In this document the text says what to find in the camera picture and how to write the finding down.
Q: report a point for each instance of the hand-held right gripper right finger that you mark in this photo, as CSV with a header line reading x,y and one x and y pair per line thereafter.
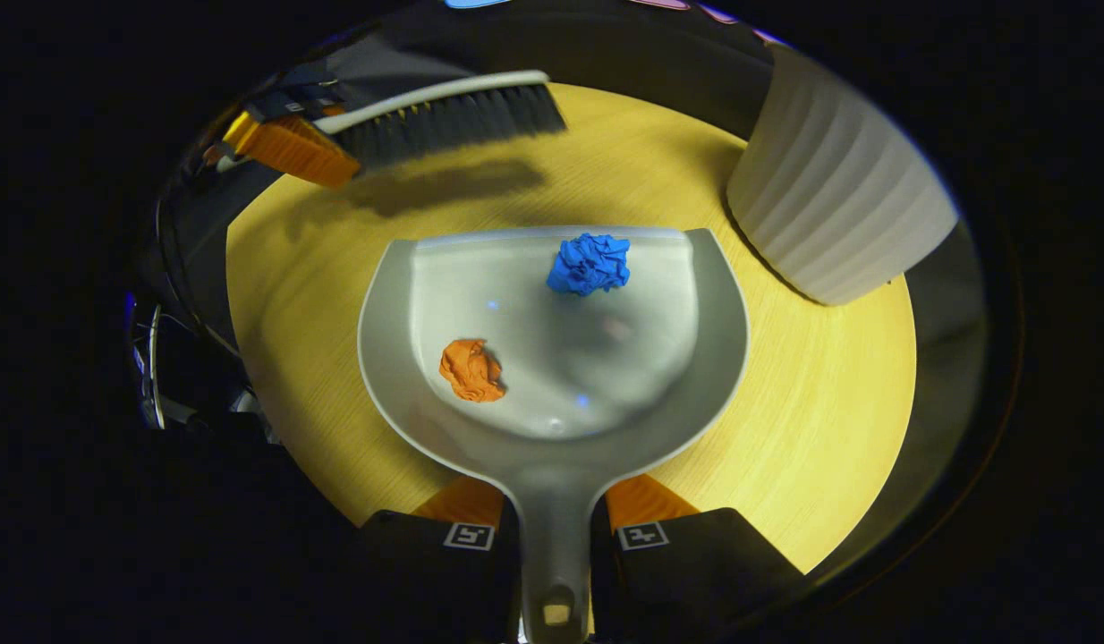
x,y
677,581

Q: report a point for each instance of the blue paper ball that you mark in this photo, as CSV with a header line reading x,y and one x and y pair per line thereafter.
x,y
590,264

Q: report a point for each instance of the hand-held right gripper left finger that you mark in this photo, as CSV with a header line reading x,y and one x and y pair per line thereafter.
x,y
427,581

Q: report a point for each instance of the orange paper ball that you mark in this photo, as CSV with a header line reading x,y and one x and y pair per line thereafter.
x,y
470,371

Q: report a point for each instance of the wooden desktop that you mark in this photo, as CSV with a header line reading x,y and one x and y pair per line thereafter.
x,y
292,313

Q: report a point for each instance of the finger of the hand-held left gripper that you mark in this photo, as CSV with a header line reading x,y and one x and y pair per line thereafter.
x,y
292,100
292,148

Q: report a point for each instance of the white dustpan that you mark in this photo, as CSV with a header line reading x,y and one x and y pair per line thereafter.
x,y
552,358

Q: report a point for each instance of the small white broom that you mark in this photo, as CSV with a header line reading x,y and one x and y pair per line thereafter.
x,y
454,121

